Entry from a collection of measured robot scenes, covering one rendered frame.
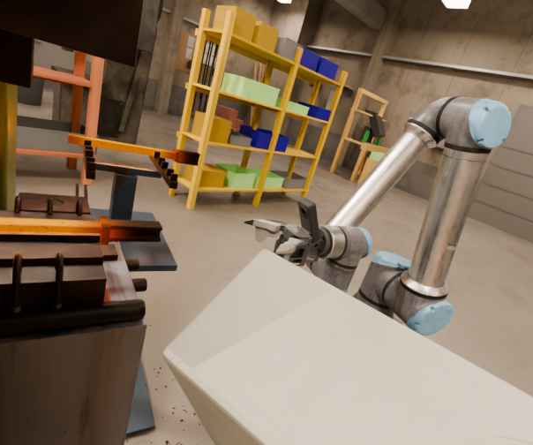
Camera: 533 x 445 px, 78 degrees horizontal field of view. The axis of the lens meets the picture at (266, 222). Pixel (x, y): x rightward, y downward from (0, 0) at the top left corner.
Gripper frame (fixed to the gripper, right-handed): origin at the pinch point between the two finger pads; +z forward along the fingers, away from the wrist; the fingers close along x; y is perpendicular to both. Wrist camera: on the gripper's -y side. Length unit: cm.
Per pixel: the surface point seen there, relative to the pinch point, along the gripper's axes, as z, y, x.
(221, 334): 34, -17, -46
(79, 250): 36.0, 0.9, -5.9
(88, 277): 35.2, 1.9, -12.1
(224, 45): -89, -61, 255
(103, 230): 32.5, -0.8, -2.4
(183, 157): -1, -1, 59
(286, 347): 32, -18, -48
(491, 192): -850, 26, 309
